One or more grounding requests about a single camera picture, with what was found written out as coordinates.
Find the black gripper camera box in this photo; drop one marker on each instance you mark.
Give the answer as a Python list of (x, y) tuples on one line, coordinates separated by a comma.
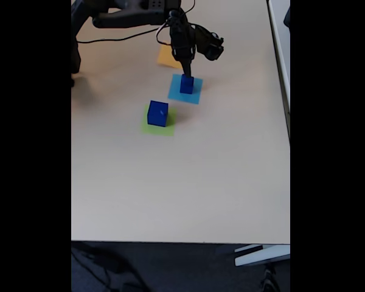
[(211, 48)]

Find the dark object on desk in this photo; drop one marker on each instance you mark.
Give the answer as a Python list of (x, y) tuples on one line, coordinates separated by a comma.
[(287, 16)]

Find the large blue cube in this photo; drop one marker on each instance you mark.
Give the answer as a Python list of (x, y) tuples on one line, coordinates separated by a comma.
[(155, 120)]

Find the blue paper square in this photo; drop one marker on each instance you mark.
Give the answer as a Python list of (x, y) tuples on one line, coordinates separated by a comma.
[(173, 92)]

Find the orange paper square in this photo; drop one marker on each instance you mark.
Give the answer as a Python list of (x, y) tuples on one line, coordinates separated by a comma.
[(165, 57)]

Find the white table foot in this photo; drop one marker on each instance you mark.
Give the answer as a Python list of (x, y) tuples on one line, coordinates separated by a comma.
[(261, 257)]

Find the medium blue cube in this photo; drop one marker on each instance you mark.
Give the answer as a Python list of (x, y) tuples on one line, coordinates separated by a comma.
[(186, 88)]

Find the green paper square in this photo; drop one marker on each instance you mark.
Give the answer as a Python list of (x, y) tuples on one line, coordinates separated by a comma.
[(158, 130)]

